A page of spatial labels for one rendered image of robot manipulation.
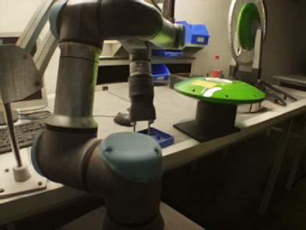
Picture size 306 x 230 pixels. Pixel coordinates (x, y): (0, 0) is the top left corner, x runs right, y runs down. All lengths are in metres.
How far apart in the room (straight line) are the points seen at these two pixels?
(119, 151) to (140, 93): 0.31
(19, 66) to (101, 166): 0.24
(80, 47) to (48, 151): 0.17
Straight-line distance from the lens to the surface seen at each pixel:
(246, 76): 1.47
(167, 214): 0.48
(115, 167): 0.27
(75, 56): 0.34
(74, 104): 0.33
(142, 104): 0.57
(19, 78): 0.42
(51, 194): 0.47
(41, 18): 0.46
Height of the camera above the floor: 1.19
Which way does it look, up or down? 19 degrees down
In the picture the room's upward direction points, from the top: 2 degrees clockwise
